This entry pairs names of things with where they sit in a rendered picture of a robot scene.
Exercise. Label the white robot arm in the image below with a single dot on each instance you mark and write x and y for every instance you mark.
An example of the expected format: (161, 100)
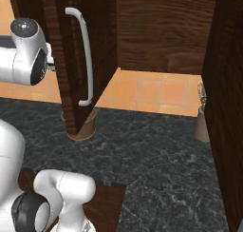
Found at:
(22, 61)

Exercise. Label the dark wood cabinet door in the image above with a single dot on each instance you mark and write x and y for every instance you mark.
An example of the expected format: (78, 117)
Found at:
(102, 36)
(226, 83)

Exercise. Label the metal whisk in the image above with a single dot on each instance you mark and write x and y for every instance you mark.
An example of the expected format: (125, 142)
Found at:
(201, 93)

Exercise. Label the beige utensil pot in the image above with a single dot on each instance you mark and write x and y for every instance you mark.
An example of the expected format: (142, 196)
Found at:
(201, 128)

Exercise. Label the dark wood wall cabinet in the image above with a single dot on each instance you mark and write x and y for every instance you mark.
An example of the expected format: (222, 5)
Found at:
(158, 29)

